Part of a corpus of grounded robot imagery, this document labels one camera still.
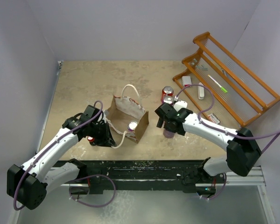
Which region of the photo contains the small dark red-capped bottle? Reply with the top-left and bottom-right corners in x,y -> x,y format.
87,136 -> 96,146

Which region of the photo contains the red cola can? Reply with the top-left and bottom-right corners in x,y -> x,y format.
161,86 -> 174,99

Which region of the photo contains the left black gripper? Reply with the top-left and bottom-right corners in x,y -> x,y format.
89,121 -> 116,147

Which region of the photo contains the wooden tiered rack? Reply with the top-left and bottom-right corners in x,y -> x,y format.
173,32 -> 280,127

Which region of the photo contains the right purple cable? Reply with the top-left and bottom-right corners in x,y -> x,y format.
175,84 -> 280,201

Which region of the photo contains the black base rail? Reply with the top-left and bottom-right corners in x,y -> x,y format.
48,159 -> 252,194

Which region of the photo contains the white oblong case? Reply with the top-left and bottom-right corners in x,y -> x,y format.
197,82 -> 205,100

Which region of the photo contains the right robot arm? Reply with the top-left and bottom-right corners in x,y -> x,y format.
155,103 -> 262,182

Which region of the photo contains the purple Fanta can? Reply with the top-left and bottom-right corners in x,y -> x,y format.
162,96 -> 174,105

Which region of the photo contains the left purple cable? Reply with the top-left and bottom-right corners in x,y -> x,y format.
13,100 -> 105,210

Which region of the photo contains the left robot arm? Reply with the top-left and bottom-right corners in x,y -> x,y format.
7,105 -> 116,211

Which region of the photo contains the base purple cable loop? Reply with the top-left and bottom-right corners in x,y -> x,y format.
69,174 -> 117,208

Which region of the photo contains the patterned canvas tote bag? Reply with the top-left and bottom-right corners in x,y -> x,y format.
104,84 -> 149,148

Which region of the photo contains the purple soda can front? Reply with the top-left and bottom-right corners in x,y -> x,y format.
127,120 -> 138,132

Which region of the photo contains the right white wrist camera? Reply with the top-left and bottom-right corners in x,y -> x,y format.
173,100 -> 188,112

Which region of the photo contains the red white flat packet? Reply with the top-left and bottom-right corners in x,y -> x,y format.
208,113 -> 221,124

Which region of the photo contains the purple soda can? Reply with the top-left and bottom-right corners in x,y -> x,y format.
163,129 -> 175,138
127,120 -> 138,132

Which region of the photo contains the green tipped white pen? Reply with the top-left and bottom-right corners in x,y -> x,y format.
208,74 -> 228,93

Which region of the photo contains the white red small box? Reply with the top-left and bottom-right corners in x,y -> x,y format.
182,76 -> 192,87

